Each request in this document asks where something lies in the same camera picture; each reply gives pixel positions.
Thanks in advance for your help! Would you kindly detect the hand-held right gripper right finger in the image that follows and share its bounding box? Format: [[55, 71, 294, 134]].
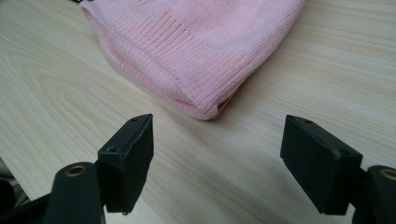
[[279, 114, 364, 217]]

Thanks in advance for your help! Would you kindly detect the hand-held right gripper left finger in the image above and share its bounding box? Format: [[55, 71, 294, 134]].
[[95, 113, 155, 216]]

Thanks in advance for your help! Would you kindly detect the pink knitted hat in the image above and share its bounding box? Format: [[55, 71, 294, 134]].
[[78, 0, 307, 121]]

